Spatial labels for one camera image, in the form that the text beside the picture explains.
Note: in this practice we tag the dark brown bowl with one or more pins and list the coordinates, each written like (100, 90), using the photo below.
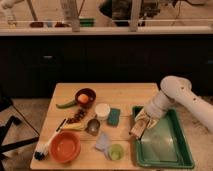
(90, 93)

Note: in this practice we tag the orange fruit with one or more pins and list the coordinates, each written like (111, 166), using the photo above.
(83, 98)

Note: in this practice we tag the dark red grapes bunch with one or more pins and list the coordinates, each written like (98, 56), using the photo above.
(81, 113)

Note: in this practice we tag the white round container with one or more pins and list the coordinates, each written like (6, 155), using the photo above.
(102, 111)

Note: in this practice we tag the green chili pepper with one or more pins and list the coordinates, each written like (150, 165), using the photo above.
(66, 105)

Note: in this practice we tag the yellow corn cob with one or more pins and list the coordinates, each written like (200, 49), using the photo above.
(74, 126)

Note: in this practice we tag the crumpled pale blue cloth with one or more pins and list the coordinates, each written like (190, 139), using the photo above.
(103, 143)

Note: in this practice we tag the green tray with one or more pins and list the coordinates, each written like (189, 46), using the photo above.
(164, 145)

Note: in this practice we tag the black chair base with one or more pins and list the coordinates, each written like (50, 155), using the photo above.
(10, 131)

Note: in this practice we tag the light green small cup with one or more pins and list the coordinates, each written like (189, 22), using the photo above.
(115, 152)

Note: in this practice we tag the orange plastic bowl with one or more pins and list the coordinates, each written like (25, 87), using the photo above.
(65, 147)

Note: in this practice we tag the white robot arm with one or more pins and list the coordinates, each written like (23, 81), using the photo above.
(172, 89)

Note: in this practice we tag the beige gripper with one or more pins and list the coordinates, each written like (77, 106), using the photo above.
(142, 122)

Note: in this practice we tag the green sponge eraser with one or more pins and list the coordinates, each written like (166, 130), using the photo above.
(113, 118)

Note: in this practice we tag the metal measuring cup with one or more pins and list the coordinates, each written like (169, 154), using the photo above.
(93, 127)

